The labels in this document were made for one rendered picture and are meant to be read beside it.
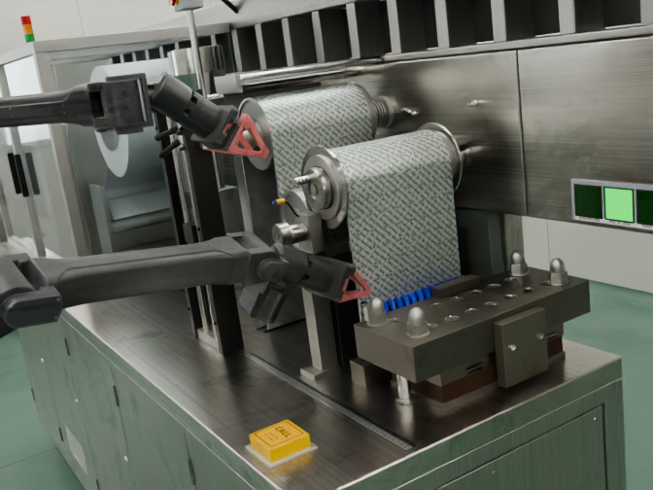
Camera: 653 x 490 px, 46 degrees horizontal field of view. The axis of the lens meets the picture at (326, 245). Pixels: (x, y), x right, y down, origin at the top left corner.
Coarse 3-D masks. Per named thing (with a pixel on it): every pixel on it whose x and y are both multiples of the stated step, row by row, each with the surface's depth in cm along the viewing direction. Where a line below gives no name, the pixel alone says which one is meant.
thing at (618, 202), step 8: (608, 192) 123; (616, 192) 122; (624, 192) 120; (608, 200) 123; (616, 200) 122; (624, 200) 121; (632, 200) 119; (608, 208) 124; (616, 208) 122; (624, 208) 121; (632, 208) 120; (608, 216) 124; (616, 216) 123; (624, 216) 121; (632, 216) 120
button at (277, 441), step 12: (288, 420) 121; (264, 432) 118; (276, 432) 118; (288, 432) 118; (300, 432) 117; (252, 444) 118; (264, 444) 115; (276, 444) 114; (288, 444) 114; (300, 444) 116; (264, 456) 115; (276, 456) 114
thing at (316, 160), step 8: (440, 136) 143; (312, 160) 134; (320, 160) 132; (304, 168) 137; (328, 168) 130; (328, 176) 131; (336, 176) 129; (336, 184) 129; (336, 192) 130; (336, 200) 131; (312, 208) 138; (328, 208) 133; (336, 208) 131; (328, 216) 134
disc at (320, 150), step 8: (312, 152) 135; (320, 152) 132; (328, 152) 130; (304, 160) 138; (328, 160) 131; (336, 160) 129; (336, 168) 129; (344, 176) 128; (344, 184) 128; (344, 192) 129; (344, 200) 129; (344, 208) 130; (336, 216) 133; (344, 216) 131; (328, 224) 136; (336, 224) 133
